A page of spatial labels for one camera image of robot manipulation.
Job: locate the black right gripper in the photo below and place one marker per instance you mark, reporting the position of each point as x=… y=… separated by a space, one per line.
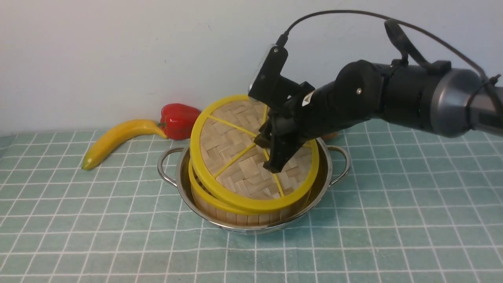
x=300 y=112

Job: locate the woven bamboo steamer lid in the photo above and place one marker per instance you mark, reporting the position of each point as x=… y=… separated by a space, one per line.
x=231 y=166

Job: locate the bamboo steamer basket yellow rim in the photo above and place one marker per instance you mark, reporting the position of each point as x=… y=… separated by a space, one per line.
x=218 y=210

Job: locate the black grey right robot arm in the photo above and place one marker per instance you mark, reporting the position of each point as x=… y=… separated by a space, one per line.
x=448 y=103

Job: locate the stainless steel pot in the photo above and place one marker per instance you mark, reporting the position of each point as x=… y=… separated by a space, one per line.
x=322 y=184

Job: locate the red bell pepper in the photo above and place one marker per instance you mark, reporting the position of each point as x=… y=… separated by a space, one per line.
x=177 y=120

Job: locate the green checked tablecloth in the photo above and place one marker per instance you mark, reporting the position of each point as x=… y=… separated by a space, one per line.
x=415 y=208

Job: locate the yellow banana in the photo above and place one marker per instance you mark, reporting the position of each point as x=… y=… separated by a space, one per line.
x=115 y=137

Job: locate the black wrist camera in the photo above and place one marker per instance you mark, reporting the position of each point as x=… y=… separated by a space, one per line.
x=269 y=86

